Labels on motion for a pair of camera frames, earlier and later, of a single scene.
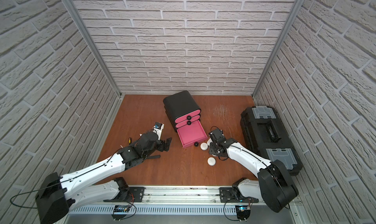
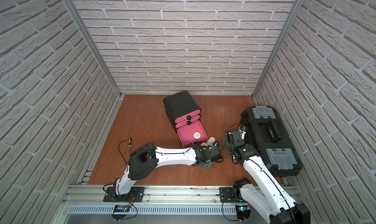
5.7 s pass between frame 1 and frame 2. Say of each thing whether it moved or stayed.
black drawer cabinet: stayed
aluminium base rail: stayed
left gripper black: moved
